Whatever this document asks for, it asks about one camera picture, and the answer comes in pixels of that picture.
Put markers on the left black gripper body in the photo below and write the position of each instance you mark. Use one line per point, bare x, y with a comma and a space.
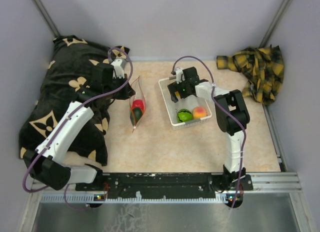
116, 92

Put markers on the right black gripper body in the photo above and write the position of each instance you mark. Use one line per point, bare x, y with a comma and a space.
183, 83

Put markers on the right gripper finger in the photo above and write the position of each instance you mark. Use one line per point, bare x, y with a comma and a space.
183, 91
172, 90

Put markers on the red apple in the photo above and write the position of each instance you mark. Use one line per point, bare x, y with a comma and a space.
138, 103

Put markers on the clear zip top bag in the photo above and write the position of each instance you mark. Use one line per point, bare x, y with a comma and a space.
137, 86

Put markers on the dark green avocado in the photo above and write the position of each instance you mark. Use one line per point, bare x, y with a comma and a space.
135, 115

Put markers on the green toy watermelon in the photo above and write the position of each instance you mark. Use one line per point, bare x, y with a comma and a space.
184, 115

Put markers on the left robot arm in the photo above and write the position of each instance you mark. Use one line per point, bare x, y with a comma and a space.
45, 163

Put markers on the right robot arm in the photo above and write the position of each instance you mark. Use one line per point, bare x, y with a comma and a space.
231, 114

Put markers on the white plastic basket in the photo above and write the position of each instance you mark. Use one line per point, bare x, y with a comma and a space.
188, 103

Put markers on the peach fruit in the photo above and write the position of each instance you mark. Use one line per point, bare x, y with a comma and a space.
199, 112

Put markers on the black floral pillow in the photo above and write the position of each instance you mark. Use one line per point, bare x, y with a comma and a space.
72, 66

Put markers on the yellow plaid cloth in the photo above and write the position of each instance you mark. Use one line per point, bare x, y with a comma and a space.
263, 68

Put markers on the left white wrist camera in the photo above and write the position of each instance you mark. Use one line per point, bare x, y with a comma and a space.
118, 68

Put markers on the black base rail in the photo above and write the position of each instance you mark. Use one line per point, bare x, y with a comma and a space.
160, 185

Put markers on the left corner post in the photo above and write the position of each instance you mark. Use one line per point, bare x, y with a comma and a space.
47, 18

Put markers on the corner post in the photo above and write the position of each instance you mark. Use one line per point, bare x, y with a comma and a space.
47, 18
275, 22

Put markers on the right corner post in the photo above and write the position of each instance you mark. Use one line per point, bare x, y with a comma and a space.
275, 22

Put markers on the aluminium frame bar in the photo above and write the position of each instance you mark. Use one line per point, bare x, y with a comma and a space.
253, 183

